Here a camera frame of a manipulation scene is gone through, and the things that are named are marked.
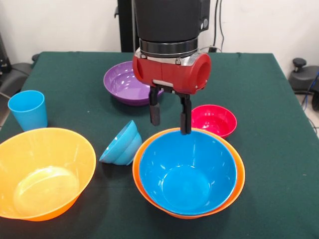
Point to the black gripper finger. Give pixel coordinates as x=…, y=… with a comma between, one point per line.
x=185, y=113
x=155, y=105

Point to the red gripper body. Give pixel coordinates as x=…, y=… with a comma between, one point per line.
x=172, y=73

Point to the small light blue bowl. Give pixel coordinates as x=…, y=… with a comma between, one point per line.
x=122, y=144

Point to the large blue bowl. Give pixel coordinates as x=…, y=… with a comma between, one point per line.
x=187, y=172

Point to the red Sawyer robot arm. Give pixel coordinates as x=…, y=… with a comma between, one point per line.
x=169, y=20

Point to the pink bowl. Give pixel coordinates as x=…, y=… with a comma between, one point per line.
x=214, y=119

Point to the purple bowl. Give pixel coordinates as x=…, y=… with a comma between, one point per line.
x=122, y=82

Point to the large orange bowl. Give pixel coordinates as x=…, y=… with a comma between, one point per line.
x=45, y=169
x=239, y=174

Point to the dark green tablecloth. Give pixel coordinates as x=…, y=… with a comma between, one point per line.
x=60, y=79

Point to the black office chair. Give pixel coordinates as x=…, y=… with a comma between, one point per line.
x=301, y=79
x=15, y=74

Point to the blue cup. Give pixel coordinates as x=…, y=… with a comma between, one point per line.
x=30, y=112

